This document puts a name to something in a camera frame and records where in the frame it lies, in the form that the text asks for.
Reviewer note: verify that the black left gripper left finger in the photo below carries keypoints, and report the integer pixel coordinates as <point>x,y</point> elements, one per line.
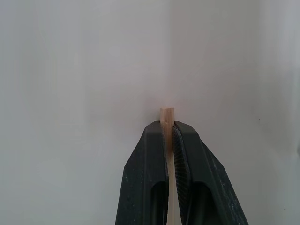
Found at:
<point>143,168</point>

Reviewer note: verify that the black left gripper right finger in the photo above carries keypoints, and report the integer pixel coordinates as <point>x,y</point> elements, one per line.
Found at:
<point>201,168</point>

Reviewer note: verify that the wooden chopstick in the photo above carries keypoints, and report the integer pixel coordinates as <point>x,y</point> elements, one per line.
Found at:
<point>167,117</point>

